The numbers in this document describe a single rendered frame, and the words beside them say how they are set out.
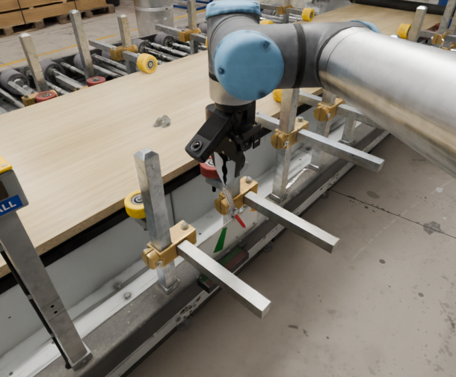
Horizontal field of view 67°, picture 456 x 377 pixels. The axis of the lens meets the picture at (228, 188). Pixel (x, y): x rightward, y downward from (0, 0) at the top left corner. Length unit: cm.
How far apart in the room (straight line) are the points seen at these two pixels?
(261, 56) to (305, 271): 156
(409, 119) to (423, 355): 158
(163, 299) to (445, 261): 168
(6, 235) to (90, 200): 39
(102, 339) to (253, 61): 71
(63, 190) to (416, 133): 88
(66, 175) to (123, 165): 16
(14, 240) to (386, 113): 53
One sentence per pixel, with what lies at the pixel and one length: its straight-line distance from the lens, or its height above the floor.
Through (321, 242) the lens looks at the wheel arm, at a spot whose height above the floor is 85.
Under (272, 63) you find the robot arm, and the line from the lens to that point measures 49.
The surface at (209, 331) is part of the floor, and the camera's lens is 170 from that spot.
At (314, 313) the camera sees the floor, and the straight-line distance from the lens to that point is 179.
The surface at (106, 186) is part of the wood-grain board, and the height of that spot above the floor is 90.
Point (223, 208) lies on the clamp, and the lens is 95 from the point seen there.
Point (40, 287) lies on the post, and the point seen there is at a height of 98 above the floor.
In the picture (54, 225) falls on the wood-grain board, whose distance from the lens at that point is 92.
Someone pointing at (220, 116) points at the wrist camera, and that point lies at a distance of 68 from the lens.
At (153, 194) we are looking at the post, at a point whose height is 103.
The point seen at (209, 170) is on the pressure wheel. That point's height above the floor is 90.
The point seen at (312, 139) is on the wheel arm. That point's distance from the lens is 107.
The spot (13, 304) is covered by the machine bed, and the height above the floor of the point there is 75.
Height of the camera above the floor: 148
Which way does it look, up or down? 38 degrees down
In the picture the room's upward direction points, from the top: straight up
